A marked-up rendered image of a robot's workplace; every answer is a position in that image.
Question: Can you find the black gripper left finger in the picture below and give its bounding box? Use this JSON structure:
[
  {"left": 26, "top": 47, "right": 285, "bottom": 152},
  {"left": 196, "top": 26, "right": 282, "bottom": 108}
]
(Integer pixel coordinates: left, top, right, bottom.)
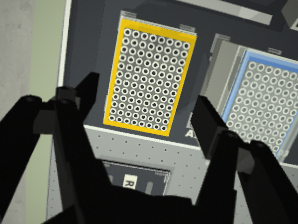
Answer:
[{"left": 0, "top": 72, "right": 133, "bottom": 224}]

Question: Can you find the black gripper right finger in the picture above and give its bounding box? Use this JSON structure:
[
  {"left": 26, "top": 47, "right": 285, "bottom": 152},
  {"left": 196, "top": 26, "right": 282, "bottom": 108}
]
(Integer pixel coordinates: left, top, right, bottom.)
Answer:
[{"left": 190, "top": 95, "right": 298, "bottom": 224}]

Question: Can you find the yellow tip rack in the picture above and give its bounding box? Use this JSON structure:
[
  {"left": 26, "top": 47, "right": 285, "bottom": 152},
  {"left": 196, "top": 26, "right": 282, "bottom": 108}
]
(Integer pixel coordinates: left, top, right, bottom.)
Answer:
[{"left": 104, "top": 16, "right": 197, "bottom": 136}]

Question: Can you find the dark grey rectangular nest plate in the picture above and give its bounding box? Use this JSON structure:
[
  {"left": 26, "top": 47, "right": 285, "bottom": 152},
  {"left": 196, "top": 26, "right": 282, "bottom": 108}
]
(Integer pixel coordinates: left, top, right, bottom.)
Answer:
[{"left": 102, "top": 159, "right": 170, "bottom": 196}]

